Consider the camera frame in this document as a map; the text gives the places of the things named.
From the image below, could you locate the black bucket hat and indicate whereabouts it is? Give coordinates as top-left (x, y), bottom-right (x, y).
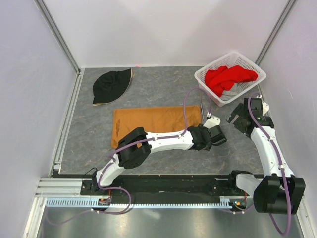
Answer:
top-left (93, 68), bottom-right (133, 106)

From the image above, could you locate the left aluminium frame post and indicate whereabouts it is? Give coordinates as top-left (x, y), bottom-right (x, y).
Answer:
top-left (34, 0), bottom-right (81, 74)

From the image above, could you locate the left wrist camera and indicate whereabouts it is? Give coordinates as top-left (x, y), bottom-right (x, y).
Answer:
top-left (203, 112), bottom-right (221, 129)

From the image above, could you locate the orange cloth napkin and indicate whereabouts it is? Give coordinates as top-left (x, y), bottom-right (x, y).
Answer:
top-left (110, 105), bottom-right (203, 150)

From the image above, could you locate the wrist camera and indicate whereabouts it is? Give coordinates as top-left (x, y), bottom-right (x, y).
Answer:
top-left (258, 95), bottom-right (269, 116)
top-left (203, 112), bottom-right (221, 129)

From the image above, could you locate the aluminium frame post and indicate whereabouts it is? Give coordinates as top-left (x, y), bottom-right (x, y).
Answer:
top-left (34, 0), bottom-right (81, 74)
top-left (255, 0), bottom-right (297, 65)

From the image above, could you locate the grey cloth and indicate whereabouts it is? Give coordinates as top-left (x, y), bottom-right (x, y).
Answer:
top-left (220, 83), bottom-right (243, 101)

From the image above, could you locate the right aluminium frame post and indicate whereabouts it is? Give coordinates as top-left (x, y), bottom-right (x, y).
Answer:
top-left (255, 0), bottom-right (297, 65)

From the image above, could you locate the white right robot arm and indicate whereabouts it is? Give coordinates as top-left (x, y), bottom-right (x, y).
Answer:
top-left (226, 98), bottom-right (306, 215)

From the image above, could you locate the silver knife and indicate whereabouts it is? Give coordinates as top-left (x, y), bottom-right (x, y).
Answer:
top-left (200, 97), bottom-right (204, 121)

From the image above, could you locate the aluminium front rail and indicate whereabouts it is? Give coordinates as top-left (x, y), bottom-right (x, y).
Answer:
top-left (35, 178), bottom-right (82, 197)

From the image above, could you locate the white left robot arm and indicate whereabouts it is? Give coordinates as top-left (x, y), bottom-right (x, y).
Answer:
top-left (91, 124), bottom-right (227, 195)

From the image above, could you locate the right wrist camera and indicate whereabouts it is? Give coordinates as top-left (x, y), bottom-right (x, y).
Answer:
top-left (258, 95), bottom-right (269, 116)

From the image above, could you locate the slotted cable duct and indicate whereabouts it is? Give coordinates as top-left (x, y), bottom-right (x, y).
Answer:
top-left (46, 197), bottom-right (238, 209)

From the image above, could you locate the red cloth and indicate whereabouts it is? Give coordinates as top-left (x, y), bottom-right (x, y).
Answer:
top-left (205, 65), bottom-right (258, 97)

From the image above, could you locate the white plastic basket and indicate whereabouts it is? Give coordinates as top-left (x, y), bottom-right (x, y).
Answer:
top-left (194, 52), bottom-right (266, 107)

